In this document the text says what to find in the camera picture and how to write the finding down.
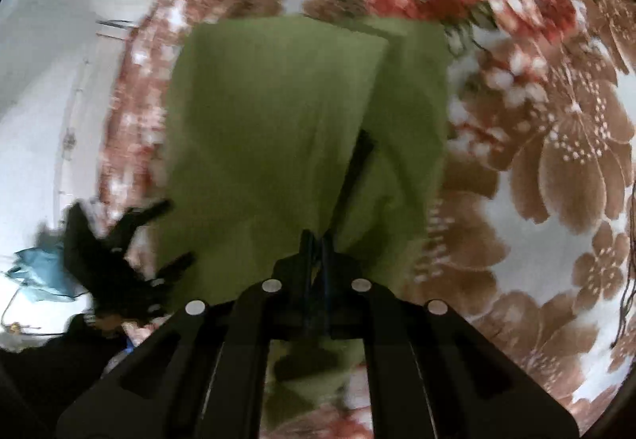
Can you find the light blue cloth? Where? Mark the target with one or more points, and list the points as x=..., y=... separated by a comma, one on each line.
x=42, y=270

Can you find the floral printed blanket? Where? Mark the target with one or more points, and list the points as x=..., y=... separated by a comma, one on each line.
x=546, y=161

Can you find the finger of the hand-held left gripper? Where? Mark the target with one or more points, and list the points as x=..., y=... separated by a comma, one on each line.
x=141, y=218
x=174, y=266

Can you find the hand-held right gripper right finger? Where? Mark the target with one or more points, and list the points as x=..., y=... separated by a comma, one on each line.
x=332, y=270

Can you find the green garment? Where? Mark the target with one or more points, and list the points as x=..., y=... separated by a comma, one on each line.
x=278, y=131

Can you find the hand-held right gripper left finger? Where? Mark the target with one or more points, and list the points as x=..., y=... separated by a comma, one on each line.
x=305, y=265

